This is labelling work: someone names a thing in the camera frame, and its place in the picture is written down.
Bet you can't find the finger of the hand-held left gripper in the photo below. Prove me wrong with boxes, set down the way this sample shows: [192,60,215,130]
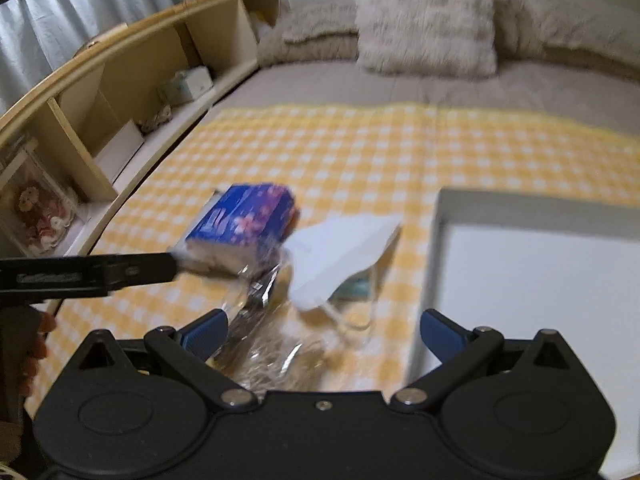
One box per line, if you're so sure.
[80,251,182,293]

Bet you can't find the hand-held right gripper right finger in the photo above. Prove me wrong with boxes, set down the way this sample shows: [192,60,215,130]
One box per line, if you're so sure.
[390,309,576,412]

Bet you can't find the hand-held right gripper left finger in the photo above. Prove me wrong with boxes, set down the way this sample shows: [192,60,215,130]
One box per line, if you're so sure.
[75,309,260,408]

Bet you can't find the crinkly silver plastic packet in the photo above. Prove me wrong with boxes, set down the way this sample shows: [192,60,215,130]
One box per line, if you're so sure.
[217,255,351,393]

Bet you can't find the white box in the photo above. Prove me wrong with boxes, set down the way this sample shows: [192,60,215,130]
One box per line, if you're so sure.
[407,187,640,480]
[95,120,146,181]

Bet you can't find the blue printed tissue packet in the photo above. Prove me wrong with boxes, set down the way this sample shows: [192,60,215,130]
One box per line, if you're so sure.
[184,182,302,268]

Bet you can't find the white face mask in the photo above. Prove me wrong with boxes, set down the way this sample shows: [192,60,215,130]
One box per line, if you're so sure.
[282,212,403,333]

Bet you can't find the person's left hand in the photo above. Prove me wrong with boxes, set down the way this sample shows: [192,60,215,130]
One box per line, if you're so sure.
[17,310,58,403]

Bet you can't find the clear case with doll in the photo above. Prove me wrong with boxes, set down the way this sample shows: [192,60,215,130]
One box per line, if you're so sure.
[0,147,81,256]

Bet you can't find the white flat box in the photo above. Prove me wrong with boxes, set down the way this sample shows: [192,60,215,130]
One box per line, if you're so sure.
[95,120,146,181]

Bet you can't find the small floral pouch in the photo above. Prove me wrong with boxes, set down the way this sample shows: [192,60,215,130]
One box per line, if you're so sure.
[137,105,173,133]

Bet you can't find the pale tissue box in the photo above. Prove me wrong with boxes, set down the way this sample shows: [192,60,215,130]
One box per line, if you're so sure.
[157,66,213,106]

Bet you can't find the yellow checked blanket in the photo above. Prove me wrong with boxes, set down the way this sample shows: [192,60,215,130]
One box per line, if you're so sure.
[22,104,640,418]

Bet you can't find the wooden bedside shelf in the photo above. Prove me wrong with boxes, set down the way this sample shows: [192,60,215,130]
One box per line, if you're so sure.
[0,0,286,261]

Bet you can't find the grey curtain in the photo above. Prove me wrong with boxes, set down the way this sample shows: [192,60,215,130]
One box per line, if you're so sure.
[0,0,201,111]

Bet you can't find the fluffy cream cushion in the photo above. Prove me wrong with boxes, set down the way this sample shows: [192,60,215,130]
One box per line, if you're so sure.
[354,0,501,80]

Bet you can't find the large beige quilted pillow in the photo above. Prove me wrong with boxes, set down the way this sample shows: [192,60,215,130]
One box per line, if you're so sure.
[492,0,640,68]

